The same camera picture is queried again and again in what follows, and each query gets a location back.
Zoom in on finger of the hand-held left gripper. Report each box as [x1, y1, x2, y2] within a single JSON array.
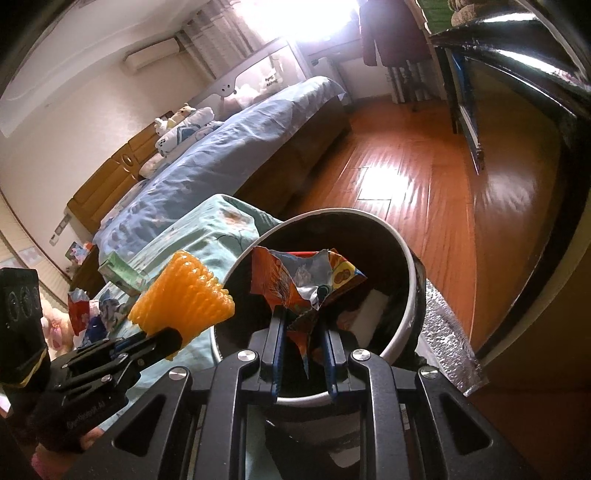
[[69, 336, 155, 360], [117, 327, 184, 370]]

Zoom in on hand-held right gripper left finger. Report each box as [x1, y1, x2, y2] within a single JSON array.
[[69, 307, 289, 480]]

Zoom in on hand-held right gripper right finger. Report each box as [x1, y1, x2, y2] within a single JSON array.
[[318, 320, 541, 480]]

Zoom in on orange foam fruit net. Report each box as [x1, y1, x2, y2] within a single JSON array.
[[128, 250, 235, 361]]

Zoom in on red snack bag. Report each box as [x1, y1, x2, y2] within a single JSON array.
[[68, 288, 95, 335]]

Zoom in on orange snack wrapper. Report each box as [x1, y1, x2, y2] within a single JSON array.
[[250, 246, 369, 377]]

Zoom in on black trash bin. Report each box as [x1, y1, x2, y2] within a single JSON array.
[[210, 209, 428, 480]]

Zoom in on person's left hand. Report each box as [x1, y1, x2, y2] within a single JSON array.
[[79, 425, 106, 452]]

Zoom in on dark blue wrapper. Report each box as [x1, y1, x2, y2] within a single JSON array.
[[90, 295, 130, 344]]

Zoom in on cream teddy bear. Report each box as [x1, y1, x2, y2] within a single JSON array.
[[41, 305, 75, 358]]

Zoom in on green cardboard box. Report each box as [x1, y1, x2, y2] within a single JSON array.
[[98, 253, 149, 296]]

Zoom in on dark wooden nightstand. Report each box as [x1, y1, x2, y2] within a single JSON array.
[[69, 244, 105, 301]]

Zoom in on items on nightstand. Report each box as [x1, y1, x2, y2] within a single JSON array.
[[65, 240, 93, 266]]

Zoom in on teal floral blanket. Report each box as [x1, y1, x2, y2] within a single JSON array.
[[81, 194, 284, 480]]

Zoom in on silver foil mat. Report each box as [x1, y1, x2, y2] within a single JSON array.
[[416, 277, 489, 398]]

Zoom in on white sliding wardrobe door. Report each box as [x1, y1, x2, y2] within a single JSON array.
[[0, 189, 70, 315]]

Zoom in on wooden headboard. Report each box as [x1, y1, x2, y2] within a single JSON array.
[[67, 122, 160, 234]]

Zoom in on white pillow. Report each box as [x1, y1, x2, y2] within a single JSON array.
[[139, 154, 169, 178]]

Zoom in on bed with blue sheet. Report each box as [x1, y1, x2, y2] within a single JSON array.
[[92, 76, 352, 268]]

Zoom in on white blue printed bolster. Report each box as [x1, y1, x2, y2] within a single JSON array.
[[154, 107, 215, 155]]

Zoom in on cream plush toy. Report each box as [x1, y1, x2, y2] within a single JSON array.
[[154, 104, 197, 134]]

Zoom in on white plush toy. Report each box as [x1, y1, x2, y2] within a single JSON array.
[[231, 85, 264, 109]]

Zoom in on black framed blue screen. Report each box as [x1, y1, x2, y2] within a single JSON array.
[[450, 48, 485, 175]]

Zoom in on white air conditioner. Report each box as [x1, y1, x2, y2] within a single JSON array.
[[124, 38, 182, 72]]

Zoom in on white radiator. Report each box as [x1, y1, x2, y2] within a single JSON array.
[[385, 62, 437, 104]]

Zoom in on light curtain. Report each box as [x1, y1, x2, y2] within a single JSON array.
[[180, 0, 287, 77]]

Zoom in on white desk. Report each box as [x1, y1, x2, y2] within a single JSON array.
[[307, 39, 365, 100]]

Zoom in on dark hanging coat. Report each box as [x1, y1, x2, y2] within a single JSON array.
[[359, 0, 432, 68]]

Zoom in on black glossy cabinet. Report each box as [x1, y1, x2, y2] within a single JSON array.
[[427, 9, 591, 365]]

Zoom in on green storage box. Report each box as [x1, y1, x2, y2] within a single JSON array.
[[418, 0, 458, 26]]

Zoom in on beige plush toy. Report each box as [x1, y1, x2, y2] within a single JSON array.
[[450, 0, 490, 26]]

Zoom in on grey bed guard rail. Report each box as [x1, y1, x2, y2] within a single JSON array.
[[191, 39, 308, 114]]

